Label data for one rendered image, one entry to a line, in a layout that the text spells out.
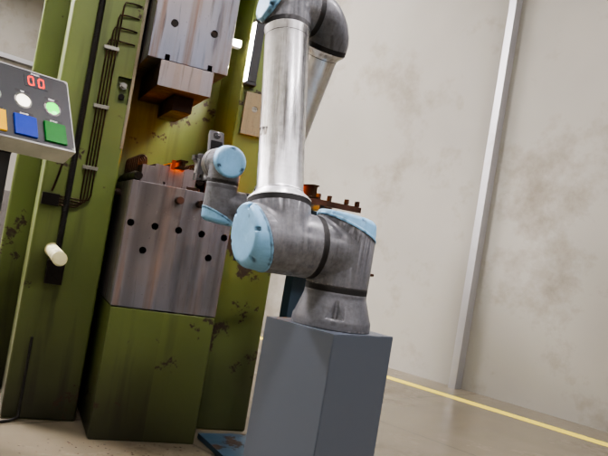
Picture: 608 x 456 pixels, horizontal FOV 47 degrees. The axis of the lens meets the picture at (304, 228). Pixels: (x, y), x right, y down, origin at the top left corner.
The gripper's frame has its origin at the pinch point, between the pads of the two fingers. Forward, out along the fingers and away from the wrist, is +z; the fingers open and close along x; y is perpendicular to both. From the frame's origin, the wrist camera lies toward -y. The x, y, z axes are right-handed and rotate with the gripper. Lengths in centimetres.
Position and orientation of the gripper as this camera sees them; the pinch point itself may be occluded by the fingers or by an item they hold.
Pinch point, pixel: (200, 160)
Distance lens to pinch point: 231.0
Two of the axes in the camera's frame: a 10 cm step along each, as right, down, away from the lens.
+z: -3.8, -0.3, 9.2
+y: -1.6, 9.9, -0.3
